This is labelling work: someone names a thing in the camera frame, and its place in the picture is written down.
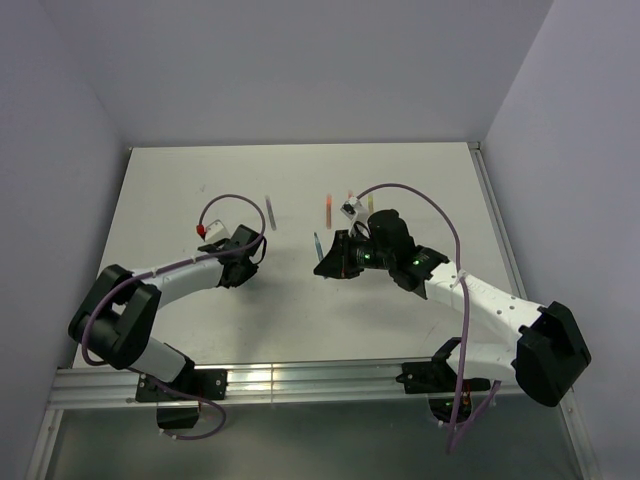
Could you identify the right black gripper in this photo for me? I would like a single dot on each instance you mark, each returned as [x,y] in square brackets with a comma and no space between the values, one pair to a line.
[338,261]

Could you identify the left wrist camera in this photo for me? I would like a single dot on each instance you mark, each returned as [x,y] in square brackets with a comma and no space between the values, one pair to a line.
[214,232]

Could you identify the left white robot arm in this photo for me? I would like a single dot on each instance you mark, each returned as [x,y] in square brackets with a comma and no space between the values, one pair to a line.
[116,317]

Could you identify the blue pen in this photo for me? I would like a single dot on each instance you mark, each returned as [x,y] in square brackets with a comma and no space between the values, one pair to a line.
[318,246]

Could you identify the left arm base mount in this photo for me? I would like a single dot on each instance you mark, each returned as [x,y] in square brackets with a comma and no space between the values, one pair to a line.
[180,403]

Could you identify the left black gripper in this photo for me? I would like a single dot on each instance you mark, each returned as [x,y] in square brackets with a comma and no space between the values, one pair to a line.
[250,272]

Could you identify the purple pen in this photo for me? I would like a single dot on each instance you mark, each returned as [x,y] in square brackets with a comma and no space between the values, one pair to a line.
[270,213]

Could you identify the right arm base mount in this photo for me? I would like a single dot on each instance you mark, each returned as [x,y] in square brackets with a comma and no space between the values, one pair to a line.
[436,376]

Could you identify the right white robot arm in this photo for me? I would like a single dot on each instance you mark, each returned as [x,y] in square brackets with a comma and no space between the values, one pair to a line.
[542,348]

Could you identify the orange pen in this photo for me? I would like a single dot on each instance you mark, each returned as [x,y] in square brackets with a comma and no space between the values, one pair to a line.
[328,211]

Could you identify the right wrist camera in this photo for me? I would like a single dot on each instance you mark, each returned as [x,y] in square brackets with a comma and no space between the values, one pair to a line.
[356,212]

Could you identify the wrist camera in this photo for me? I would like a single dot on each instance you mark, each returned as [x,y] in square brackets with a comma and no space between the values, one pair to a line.
[214,232]
[356,212]

